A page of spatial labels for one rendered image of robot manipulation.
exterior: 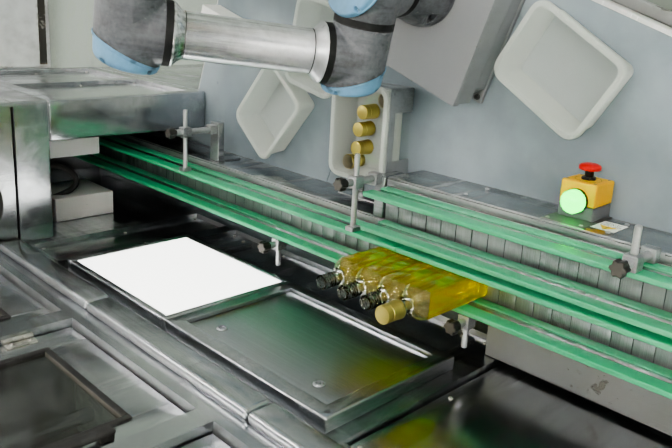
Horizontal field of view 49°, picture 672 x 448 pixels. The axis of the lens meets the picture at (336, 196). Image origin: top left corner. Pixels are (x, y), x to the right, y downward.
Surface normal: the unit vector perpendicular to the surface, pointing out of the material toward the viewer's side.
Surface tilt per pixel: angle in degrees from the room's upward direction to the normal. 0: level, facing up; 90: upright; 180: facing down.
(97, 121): 90
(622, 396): 0
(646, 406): 0
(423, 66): 0
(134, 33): 64
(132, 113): 90
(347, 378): 90
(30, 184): 90
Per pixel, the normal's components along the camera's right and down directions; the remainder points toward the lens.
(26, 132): 0.70, 0.22
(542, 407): 0.04, -0.96
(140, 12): 0.50, 0.44
